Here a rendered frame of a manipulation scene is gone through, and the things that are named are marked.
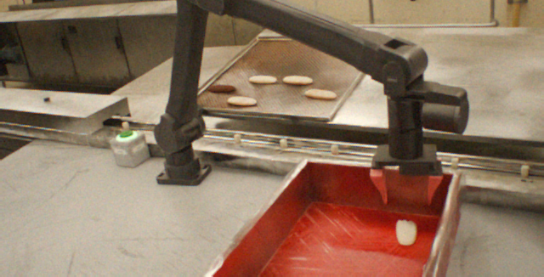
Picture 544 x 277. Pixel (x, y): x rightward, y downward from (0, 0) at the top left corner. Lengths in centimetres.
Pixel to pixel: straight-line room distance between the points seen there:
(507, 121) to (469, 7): 364
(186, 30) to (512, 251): 74
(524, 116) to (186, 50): 77
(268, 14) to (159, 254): 50
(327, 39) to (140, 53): 370
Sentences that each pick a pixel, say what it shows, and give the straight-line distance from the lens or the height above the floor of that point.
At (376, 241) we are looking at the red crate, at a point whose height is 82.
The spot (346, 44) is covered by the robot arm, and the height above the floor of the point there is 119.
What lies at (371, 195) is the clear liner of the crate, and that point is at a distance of 104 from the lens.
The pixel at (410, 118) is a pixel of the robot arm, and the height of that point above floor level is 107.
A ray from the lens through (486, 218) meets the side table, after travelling 105.
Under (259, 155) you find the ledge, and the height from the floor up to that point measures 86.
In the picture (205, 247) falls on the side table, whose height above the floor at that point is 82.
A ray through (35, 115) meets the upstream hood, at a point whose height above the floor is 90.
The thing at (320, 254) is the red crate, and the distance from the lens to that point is 95.
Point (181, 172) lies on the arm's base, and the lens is 126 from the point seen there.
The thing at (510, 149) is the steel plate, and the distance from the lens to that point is 132.
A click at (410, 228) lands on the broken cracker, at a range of 99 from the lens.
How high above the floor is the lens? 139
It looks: 22 degrees down
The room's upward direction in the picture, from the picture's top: 8 degrees counter-clockwise
